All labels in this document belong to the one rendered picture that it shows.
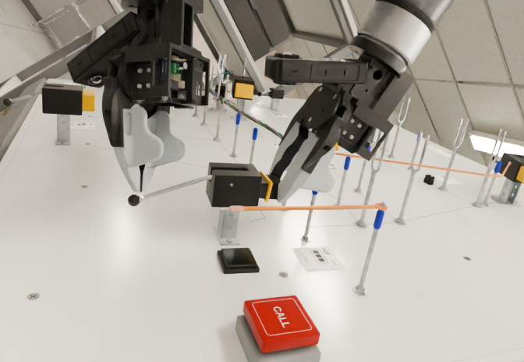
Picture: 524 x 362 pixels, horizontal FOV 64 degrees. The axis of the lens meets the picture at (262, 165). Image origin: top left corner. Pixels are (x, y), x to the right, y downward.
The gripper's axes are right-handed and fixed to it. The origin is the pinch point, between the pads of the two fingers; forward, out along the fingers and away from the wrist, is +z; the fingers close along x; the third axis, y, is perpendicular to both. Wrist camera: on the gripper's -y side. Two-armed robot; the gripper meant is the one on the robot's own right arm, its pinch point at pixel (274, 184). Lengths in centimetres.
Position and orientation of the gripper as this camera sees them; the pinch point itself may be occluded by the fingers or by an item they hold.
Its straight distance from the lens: 52.0
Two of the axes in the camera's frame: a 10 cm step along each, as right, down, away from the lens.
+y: 8.0, 4.2, 4.3
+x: -2.8, -3.7, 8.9
